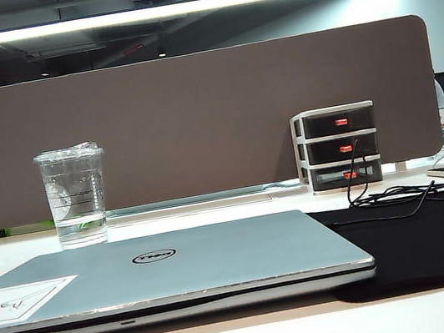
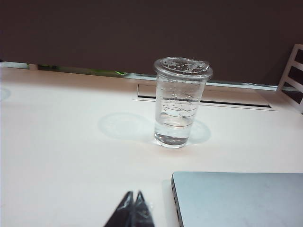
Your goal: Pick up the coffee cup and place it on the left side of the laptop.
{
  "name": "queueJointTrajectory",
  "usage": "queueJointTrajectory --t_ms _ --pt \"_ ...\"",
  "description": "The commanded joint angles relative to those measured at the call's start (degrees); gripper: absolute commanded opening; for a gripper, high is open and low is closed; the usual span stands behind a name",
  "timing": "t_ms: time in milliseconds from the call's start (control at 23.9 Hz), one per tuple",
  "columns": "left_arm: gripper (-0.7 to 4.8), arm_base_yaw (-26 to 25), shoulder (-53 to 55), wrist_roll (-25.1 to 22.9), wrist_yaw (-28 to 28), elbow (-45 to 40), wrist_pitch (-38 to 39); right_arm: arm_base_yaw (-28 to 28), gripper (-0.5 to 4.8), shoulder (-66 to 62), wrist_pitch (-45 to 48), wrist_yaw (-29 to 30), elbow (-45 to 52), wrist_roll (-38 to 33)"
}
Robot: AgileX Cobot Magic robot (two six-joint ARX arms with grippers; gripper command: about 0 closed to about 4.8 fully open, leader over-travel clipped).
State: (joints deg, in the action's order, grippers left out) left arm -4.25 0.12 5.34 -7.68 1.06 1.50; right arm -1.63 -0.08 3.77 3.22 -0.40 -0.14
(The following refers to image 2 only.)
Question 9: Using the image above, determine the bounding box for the dark brown partition panel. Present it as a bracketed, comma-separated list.
[0, 0, 303, 86]

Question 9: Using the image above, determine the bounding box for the clear plastic cup with lid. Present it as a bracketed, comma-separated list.
[153, 56, 213, 149]

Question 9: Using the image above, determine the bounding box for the green foliage strip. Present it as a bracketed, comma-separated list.
[37, 63, 127, 77]

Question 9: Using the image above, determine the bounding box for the silver Dell laptop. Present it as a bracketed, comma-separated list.
[171, 171, 303, 227]

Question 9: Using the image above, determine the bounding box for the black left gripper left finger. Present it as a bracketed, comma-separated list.
[103, 191, 134, 227]

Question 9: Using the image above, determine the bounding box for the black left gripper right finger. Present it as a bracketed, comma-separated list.
[133, 190, 156, 227]

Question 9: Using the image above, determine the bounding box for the white frame rack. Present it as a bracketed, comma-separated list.
[277, 44, 303, 114]

